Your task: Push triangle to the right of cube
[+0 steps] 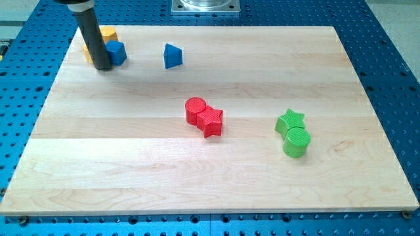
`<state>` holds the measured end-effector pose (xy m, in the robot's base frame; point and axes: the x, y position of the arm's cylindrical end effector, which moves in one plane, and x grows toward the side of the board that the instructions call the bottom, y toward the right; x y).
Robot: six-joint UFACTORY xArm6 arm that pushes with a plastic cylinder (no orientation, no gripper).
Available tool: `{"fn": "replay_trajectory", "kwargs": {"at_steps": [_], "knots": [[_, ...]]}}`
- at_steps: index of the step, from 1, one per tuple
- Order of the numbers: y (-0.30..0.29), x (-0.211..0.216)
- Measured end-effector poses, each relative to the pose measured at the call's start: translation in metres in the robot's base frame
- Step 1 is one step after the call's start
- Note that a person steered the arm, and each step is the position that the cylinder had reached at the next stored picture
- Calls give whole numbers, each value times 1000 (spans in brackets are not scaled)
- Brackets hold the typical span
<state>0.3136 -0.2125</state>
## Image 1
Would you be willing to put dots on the yellow hexagon block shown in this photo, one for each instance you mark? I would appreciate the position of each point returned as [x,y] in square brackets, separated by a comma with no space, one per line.
[109,33]

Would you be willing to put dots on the blue triangle block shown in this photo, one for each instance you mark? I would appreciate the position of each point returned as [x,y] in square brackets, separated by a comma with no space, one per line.
[172,56]

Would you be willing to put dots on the green cylinder block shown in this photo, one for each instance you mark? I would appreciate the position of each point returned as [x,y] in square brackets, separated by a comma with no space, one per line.
[296,142]

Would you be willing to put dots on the board corner screw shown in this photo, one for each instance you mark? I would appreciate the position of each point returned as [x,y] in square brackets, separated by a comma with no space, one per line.
[406,214]
[23,220]

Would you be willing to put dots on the red cylinder block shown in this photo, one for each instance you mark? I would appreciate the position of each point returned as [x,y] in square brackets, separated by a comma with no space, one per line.
[193,106]

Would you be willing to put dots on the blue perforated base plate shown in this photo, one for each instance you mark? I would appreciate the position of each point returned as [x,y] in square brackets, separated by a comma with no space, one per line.
[46,31]

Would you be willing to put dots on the yellow block behind rod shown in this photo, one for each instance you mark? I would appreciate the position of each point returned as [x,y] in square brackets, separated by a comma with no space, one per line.
[87,54]

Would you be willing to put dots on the red star block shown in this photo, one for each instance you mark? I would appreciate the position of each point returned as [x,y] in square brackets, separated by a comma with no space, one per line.
[209,121]

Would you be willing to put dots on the left board corner screw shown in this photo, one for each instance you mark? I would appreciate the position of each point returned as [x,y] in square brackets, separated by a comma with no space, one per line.
[23,220]

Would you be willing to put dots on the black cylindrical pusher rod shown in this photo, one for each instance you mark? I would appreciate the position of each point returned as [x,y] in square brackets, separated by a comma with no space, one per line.
[85,16]

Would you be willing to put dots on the blue cube block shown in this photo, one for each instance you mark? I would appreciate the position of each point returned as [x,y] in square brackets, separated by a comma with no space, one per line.
[116,52]

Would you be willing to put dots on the light wooden board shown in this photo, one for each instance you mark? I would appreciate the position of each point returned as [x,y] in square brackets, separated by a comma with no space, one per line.
[117,142]

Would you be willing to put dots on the right board corner screw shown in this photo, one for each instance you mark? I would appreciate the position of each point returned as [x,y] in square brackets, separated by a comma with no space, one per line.
[406,214]

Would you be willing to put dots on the green star block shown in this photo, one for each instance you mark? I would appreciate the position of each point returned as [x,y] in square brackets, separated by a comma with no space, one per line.
[289,120]

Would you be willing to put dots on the clear acrylic robot base plate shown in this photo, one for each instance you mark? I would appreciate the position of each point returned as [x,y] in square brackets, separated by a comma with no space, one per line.
[205,7]

